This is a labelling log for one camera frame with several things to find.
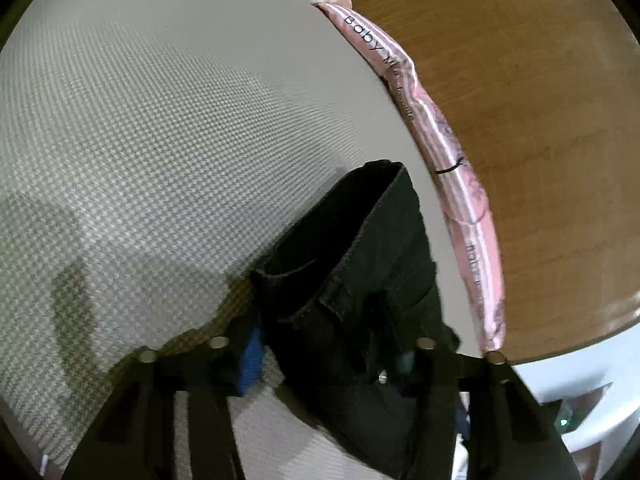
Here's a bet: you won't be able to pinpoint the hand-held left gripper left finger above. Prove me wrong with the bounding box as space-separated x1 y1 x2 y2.
65 327 264 480

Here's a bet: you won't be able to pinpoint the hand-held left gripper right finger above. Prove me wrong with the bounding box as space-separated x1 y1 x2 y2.
415 338 584 480

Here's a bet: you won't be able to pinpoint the black pants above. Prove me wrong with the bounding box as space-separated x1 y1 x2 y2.
250 160 471 480

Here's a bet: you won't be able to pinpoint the pink striped tree-print pillow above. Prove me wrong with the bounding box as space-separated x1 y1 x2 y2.
314 2 488 227
445 210 507 352

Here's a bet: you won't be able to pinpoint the grey device with green light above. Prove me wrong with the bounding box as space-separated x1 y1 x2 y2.
537 382 615 443

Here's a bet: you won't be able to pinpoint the grey woven bed mat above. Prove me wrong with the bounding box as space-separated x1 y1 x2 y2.
0 0 490 480

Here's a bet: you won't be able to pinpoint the wooden headboard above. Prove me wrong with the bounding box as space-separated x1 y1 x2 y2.
334 0 640 363

